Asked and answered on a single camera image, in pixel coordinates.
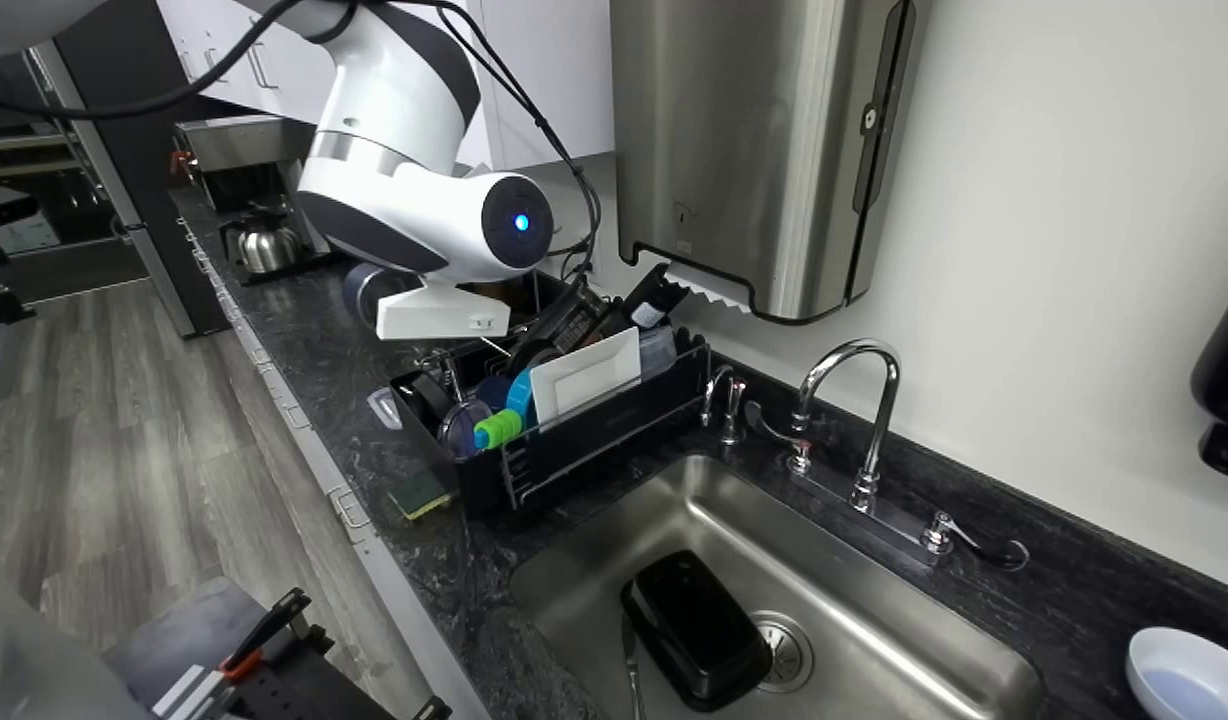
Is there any dark blue mug clear lid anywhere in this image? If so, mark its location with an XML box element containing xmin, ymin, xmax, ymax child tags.
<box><xmin>339</xmin><ymin>259</ymin><xmax>423</xmax><ymax>332</ymax></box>

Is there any black dish rack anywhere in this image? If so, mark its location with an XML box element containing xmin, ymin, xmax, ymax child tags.
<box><xmin>364</xmin><ymin>256</ymin><xmax>711</xmax><ymax>528</ymax></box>

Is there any white rectangular board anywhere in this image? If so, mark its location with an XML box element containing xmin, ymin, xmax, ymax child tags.
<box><xmin>523</xmin><ymin>322</ymin><xmax>648</xmax><ymax>436</ymax></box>

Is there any blue bowl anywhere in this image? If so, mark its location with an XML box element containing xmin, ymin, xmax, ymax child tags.
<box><xmin>499</xmin><ymin>368</ymin><xmax>541</xmax><ymax>428</ymax></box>

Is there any clear round cup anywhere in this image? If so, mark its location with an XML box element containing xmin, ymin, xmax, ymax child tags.
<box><xmin>435</xmin><ymin>387</ymin><xmax>504</xmax><ymax>465</ymax></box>

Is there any green yellow sponge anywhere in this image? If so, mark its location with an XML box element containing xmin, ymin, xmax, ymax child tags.
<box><xmin>380</xmin><ymin>476</ymin><xmax>457</xmax><ymax>528</ymax></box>

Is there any chrome faucet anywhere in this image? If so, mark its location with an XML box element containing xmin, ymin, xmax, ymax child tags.
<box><xmin>774</xmin><ymin>336</ymin><xmax>1035</xmax><ymax>581</ymax></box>

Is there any black rectangular container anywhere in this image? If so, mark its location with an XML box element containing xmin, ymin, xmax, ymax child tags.
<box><xmin>618</xmin><ymin>547</ymin><xmax>775</xmax><ymax>716</ymax></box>

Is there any steel kettle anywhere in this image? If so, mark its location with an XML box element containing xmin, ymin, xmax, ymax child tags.
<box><xmin>219</xmin><ymin>215</ymin><xmax>304</xmax><ymax>283</ymax></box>

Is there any dark countertop appliance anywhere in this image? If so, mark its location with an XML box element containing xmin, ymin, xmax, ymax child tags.
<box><xmin>183</xmin><ymin>115</ymin><xmax>337</xmax><ymax>287</ymax></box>

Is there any stainless steel sink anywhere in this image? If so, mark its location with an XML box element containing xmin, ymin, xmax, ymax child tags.
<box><xmin>507</xmin><ymin>448</ymin><xmax>1053</xmax><ymax>720</ymax></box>

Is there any grey tool plate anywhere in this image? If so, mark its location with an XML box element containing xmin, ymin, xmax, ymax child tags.
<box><xmin>106</xmin><ymin>571</ymin><xmax>457</xmax><ymax>720</ymax></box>

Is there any small white bowl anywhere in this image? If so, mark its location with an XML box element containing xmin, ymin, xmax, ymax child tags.
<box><xmin>1124</xmin><ymin>619</ymin><xmax>1228</xmax><ymax>720</ymax></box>

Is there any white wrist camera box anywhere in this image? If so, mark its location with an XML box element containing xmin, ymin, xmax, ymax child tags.
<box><xmin>372</xmin><ymin>271</ymin><xmax>515</xmax><ymax>342</ymax></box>

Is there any black orange handled tool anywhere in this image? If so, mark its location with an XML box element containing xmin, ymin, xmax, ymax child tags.
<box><xmin>218</xmin><ymin>584</ymin><xmax>316</xmax><ymax>690</ymax></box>

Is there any dark metal frame post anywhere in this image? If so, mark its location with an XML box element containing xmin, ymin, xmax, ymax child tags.
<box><xmin>82</xmin><ymin>36</ymin><xmax>239</xmax><ymax>342</ymax></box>

